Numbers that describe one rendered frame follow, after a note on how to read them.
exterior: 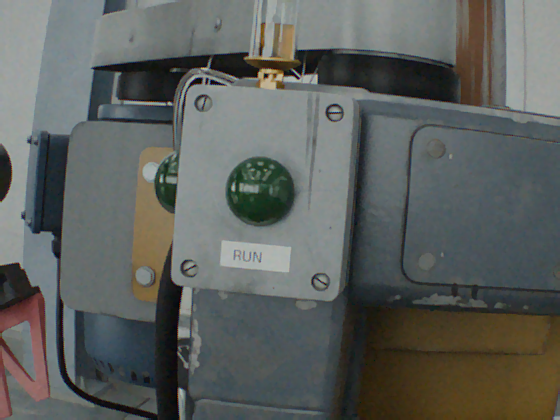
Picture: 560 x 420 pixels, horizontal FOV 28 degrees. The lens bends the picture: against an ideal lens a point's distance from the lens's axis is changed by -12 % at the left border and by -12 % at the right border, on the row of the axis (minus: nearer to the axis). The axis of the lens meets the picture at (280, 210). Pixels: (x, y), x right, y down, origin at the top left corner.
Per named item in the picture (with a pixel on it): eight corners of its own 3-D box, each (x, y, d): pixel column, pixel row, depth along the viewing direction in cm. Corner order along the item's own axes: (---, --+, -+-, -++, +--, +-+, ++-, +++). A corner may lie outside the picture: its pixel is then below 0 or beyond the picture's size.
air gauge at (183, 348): (159, 386, 80) (161, 335, 80) (165, 382, 82) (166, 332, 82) (212, 394, 80) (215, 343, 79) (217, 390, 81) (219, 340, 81)
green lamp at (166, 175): (144, 214, 56) (150, 147, 56) (159, 211, 59) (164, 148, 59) (198, 219, 56) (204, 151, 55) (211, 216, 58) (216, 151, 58)
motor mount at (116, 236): (55, 309, 100) (66, 120, 99) (75, 301, 106) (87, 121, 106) (387, 349, 96) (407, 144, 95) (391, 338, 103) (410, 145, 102)
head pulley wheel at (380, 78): (307, 91, 70) (310, 50, 70) (323, 99, 79) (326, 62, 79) (460, 109, 69) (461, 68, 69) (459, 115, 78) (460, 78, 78)
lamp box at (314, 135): (169, 285, 55) (186, 83, 55) (190, 276, 60) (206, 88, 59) (338, 302, 54) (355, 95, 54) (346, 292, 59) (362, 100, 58)
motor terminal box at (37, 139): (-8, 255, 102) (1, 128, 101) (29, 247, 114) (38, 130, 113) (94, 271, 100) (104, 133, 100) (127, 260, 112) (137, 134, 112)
